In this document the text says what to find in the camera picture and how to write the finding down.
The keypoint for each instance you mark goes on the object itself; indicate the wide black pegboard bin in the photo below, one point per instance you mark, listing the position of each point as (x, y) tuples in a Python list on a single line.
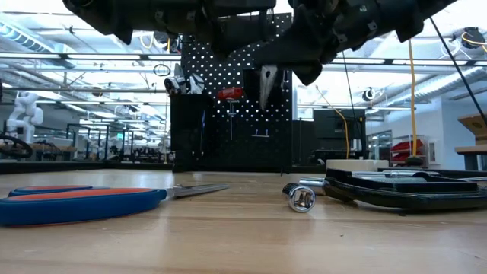
[(251, 95)]

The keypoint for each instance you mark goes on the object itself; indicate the small chrome socket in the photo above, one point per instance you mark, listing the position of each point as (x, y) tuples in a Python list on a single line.
[(300, 198), (312, 182)]

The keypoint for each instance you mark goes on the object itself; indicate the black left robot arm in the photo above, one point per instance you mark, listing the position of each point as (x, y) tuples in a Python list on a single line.
[(114, 15)]

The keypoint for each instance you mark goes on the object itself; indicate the black aluminium table frame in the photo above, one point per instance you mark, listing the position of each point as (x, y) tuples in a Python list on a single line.
[(76, 167)]

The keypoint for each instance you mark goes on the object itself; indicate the white tape roll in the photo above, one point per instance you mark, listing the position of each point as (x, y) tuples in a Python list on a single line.
[(357, 164)]

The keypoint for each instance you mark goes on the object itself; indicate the silver U-shaped hook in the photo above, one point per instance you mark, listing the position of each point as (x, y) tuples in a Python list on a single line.
[(261, 135)]

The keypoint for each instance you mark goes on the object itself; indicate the tall black pegboard bin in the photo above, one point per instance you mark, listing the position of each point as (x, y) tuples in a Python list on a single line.
[(190, 129)]

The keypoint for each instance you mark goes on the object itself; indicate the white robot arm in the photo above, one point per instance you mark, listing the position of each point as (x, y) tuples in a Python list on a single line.
[(26, 110)]

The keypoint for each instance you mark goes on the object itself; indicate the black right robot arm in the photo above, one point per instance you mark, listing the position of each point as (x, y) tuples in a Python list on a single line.
[(380, 19)]

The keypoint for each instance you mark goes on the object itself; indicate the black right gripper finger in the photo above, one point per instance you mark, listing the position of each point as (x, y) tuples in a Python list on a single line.
[(308, 76), (289, 49)]

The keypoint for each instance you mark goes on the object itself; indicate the red storage bins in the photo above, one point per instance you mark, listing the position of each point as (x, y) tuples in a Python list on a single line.
[(407, 146)]

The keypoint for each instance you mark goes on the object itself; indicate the black metal pegboard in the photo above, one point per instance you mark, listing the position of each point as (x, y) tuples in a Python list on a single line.
[(236, 160)]

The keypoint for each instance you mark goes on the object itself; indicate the black cabinet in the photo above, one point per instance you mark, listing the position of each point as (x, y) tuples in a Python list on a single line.
[(335, 129)]

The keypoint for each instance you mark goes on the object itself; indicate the silver combination wrench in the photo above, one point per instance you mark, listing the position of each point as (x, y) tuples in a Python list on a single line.
[(180, 78)]

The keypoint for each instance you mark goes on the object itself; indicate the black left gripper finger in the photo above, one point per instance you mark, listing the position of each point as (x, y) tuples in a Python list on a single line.
[(236, 34)]

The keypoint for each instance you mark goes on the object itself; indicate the black C-clamp silver screw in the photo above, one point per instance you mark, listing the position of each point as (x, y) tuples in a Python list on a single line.
[(399, 198)]

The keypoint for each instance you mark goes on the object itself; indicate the black round puck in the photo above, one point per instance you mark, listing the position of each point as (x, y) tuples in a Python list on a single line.
[(414, 161)]

